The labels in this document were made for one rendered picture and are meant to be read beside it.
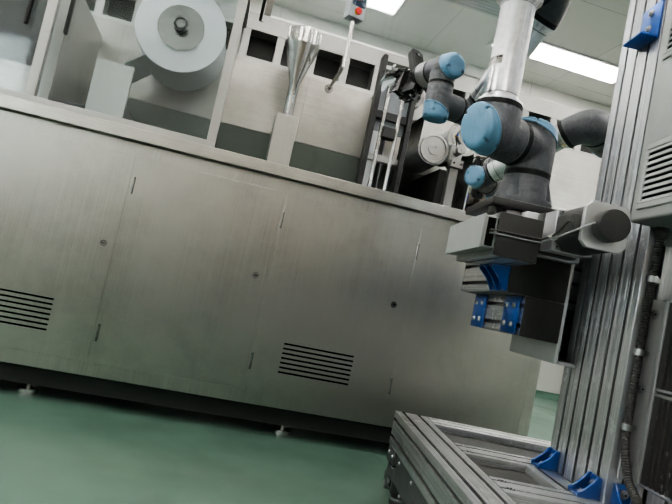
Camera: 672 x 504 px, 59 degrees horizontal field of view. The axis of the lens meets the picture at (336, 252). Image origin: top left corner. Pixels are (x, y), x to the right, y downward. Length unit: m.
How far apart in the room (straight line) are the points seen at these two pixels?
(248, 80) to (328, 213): 0.90
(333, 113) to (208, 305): 1.15
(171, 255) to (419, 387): 0.96
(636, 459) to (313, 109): 1.96
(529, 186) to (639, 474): 0.68
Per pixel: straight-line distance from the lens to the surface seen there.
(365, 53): 2.86
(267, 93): 2.71
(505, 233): 1.23
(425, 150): 2.47
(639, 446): 1.31
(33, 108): 2.10
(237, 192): 2.02
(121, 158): 2.05
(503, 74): 1.56
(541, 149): 1.58
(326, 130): 2.71
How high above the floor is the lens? 0.50
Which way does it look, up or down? 4 degrees up
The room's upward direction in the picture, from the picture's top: 12 degrees clockwise
